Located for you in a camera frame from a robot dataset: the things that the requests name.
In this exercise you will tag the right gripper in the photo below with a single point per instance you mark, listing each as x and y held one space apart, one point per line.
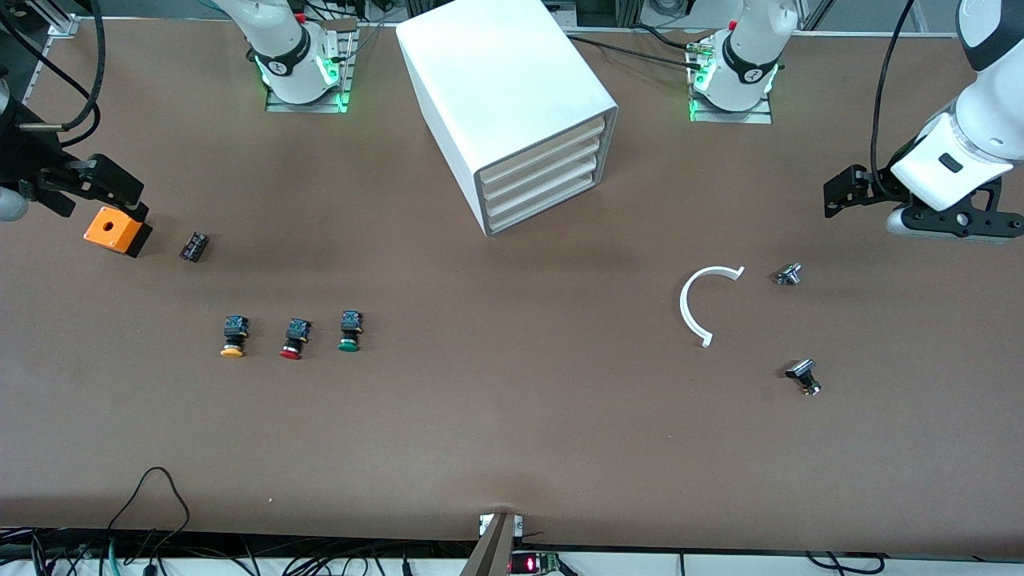
22 160

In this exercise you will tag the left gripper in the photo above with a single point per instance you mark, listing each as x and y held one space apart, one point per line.
881 186

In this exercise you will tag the green push button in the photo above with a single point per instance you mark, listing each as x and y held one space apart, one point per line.
350 324

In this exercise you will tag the white drawer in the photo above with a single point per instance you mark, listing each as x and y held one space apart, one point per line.
544 203
544 154
544 170
544 187

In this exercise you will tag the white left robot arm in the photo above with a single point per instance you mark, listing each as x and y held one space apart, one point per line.
752 40

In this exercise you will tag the yellow push button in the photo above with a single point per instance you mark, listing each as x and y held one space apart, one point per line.
234 328

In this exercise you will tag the red push button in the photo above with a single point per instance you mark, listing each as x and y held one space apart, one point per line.
296 330

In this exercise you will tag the white drawer cabinet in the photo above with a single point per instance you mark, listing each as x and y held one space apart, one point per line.
496 72

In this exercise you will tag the orange box with black base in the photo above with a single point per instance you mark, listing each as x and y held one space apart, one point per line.
112 232

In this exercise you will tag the small black terminal block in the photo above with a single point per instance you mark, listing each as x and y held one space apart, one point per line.
194 246

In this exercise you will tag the white curved plastic arc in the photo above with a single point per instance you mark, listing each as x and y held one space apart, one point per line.
683 304

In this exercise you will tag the device with red display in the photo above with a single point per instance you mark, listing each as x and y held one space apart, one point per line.
532 564

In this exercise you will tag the black left camera mount bracket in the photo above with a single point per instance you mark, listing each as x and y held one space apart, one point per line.
960 216

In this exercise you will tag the small silver knob switch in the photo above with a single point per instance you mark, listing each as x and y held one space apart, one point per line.
789 275

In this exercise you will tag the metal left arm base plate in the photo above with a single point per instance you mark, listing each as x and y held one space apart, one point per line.
752 118

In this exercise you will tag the aluminium frame profile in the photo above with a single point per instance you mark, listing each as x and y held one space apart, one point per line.
60 20

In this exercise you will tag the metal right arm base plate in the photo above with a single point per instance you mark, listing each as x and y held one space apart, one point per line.
280 106

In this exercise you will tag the grey metal bracket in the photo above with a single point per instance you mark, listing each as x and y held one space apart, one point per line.
492 552

